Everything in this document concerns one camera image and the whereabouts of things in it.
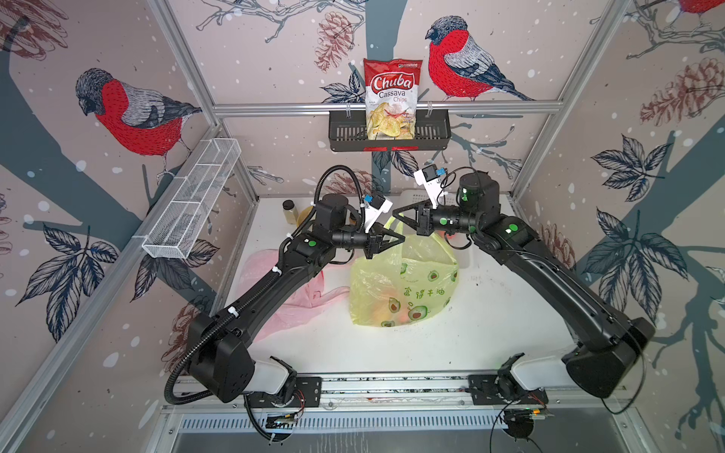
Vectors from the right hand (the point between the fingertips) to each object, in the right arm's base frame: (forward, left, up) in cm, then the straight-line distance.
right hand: (393, 213), depth 65 cm
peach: (-12, 0, -27) cm, 30 cm away
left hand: (-3, -3, -5) cm, 7 cm away
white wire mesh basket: (-2, +56, -7) cm, 57 cm away
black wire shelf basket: (+41, +15, -4) cm, 44 cm away
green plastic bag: (-7, -4, -20) cm, 21 cm away
